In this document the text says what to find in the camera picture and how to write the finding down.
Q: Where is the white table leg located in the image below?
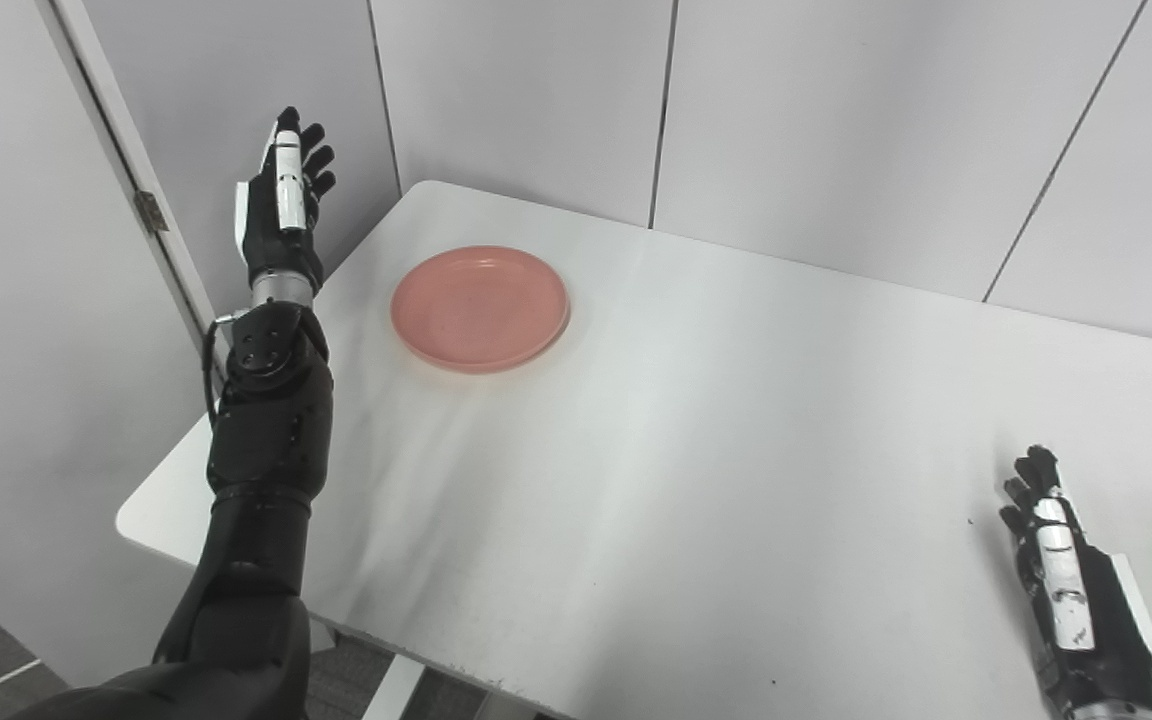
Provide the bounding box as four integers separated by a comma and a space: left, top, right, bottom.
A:
361, 654, 428, 720

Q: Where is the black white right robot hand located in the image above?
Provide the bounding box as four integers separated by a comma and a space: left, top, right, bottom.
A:
998, 445, 1152, 717

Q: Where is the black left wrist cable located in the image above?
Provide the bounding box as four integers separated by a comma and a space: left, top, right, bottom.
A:
200, 310, 249, 433

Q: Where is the metal door hinge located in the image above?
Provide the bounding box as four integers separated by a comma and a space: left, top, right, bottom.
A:
134, 189, 171, 234

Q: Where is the pink round plate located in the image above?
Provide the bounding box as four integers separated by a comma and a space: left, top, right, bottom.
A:
390, 245, 572, 376

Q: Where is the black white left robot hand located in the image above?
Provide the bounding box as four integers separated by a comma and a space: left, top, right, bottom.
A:
234, 106, 338, 289

